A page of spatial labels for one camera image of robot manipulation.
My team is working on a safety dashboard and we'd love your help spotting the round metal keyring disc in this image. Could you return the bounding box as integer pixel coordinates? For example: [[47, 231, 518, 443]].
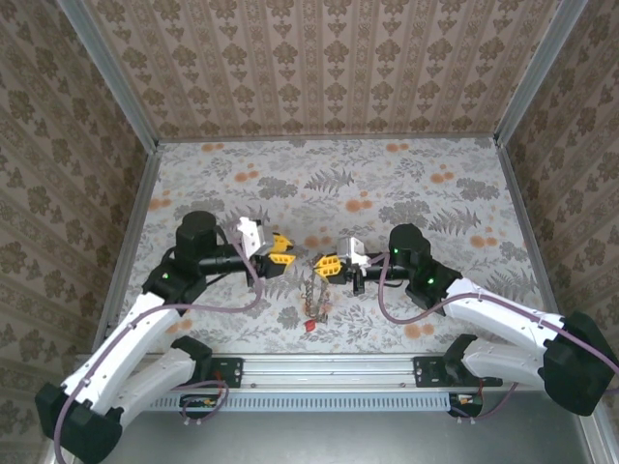
[[300, 270, 334, 324]]

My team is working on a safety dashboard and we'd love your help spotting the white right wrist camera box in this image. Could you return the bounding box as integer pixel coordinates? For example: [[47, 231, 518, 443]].
[[337, 236, 371, 267]]

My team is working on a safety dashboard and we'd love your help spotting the long aluminium base rail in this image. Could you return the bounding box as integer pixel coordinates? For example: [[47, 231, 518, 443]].
[[144, 352, 543, 389]]

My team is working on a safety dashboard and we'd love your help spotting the aluminium frame rail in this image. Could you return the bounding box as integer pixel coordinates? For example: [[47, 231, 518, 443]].
[[495, 137, 552, 315], [99, 139, 163, 334]]

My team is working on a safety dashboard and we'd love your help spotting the grey slotted cable duct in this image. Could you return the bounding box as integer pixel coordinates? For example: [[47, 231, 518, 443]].
[[154, 395, 485, 413]]

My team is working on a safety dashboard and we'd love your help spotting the aluminium frame post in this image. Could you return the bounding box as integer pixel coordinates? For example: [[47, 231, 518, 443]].
[[492, 0, 579, 146], [55, 0, 161, 151]]

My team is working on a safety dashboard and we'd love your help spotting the grey metal panel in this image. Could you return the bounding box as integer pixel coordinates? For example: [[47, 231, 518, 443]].
[[110, 405, 596, 464]]

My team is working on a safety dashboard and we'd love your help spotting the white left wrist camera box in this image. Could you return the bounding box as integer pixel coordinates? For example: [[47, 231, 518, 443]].
[[235, 217, 275, 260]]

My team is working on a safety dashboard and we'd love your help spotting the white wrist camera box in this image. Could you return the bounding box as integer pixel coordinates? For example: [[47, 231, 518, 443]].
[[337, 236, 371, 267], [235, 217, 275, 260]]

